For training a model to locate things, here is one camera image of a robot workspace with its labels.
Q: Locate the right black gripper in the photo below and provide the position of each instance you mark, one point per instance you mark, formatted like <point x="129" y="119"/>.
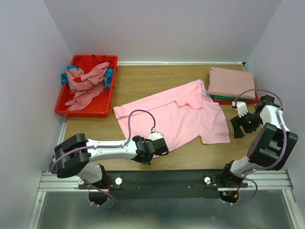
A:
<point x="235" y="123"/>

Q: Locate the light pink t shirt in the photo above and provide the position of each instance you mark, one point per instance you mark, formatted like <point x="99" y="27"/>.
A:
<point x="181" y="114"/>

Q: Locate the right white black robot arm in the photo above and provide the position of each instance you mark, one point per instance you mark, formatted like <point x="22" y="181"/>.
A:
<point x="271" y="147"/>

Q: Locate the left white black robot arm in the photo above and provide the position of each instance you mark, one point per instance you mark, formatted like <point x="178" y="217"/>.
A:
<point x="76" y="156"/>

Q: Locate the folded red shirt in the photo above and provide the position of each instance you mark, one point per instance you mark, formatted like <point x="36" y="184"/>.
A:
<point x="230" y="102"/>

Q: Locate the folded green shirt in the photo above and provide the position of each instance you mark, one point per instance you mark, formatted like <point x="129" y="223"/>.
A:
<point x="225" y="98"/>

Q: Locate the folded dusty pink shirt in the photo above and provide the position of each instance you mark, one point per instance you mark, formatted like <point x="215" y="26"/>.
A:
<point x="229" y="83"/>

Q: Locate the red plastic bin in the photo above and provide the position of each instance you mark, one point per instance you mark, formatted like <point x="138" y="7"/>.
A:
<point x="100" y="105"/>

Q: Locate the blue crumpled shirt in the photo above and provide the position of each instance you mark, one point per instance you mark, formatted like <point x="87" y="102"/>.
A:
<point x="108" y="75"/>

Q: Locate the crumpled dusty pink shirt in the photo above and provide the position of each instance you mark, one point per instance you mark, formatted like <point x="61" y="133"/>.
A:
<point x="86" y="86"/>

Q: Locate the red shirt in bin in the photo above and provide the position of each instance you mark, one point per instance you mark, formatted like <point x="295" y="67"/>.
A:
<point x="87" y="62"/>

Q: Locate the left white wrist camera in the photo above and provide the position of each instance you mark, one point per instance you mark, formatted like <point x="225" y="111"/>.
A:
<point x="155" y="135"/>

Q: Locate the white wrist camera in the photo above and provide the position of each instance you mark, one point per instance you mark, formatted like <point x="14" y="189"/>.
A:
<point x="155" y="135"/>
<point x="241" y="108"/>

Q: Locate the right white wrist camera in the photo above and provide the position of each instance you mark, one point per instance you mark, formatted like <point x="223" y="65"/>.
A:
<point x="241" y="108"/>

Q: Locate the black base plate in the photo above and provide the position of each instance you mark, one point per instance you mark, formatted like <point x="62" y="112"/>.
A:
<point x="161" y="184"/>

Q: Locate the aluminium rail frame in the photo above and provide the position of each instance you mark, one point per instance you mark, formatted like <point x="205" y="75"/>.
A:
<point x="133" y="81"/>

